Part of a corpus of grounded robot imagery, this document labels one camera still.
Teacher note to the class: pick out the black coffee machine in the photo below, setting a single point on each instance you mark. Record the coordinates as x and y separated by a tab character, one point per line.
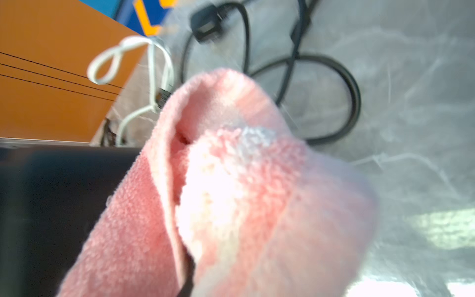
51	198

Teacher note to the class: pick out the pink cloth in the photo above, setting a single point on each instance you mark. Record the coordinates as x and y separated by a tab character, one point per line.
224	198

